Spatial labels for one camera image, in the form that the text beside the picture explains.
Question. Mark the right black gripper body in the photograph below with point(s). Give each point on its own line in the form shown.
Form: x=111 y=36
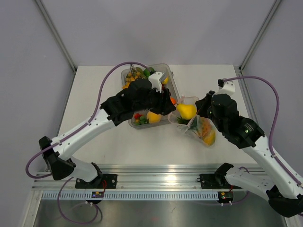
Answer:
x=205 y=109

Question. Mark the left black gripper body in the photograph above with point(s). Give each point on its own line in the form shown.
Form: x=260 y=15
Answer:
x=157 y=106

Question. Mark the clear zip top bag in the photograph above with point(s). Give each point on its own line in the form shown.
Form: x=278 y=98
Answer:
x=172 y=117

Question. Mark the yellow green mango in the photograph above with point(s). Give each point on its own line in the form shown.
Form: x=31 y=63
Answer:
x=210 y=138

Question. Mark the orange spiky pineapple fruit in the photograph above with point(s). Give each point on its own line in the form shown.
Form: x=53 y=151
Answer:
x=198 y=126

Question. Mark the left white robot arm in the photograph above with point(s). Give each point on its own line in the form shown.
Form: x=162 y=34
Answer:
x=141 y=94

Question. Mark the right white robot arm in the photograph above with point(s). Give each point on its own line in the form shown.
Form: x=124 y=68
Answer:
x=284 y=190

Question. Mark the clear plastic food bin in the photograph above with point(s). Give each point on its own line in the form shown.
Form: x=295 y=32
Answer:
x=162 y=67

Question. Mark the small yellow fruit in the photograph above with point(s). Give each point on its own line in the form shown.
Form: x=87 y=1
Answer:
x=153 y=118

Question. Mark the green bell pepper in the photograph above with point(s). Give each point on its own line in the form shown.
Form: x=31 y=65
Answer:
x=149 y=71

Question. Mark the yellow ginger root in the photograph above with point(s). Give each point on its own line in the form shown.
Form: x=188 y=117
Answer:
x=126 y=85

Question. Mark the tan grape bunch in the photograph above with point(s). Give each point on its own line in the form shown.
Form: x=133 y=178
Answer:
x=134 y=73

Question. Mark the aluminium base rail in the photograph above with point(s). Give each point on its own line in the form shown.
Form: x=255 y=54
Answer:
x=151 y=177

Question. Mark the white slotted cable duct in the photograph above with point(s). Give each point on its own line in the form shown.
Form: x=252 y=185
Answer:
x=130 y=196

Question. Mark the right aluminium frame post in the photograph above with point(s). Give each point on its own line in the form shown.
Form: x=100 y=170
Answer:
x=260 y=34

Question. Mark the aluminium frame post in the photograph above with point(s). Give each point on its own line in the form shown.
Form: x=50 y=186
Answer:
x=48 y=20
x=260 y=34

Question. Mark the left aluminium frame post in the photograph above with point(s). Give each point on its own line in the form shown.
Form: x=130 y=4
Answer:
x=48 y=20

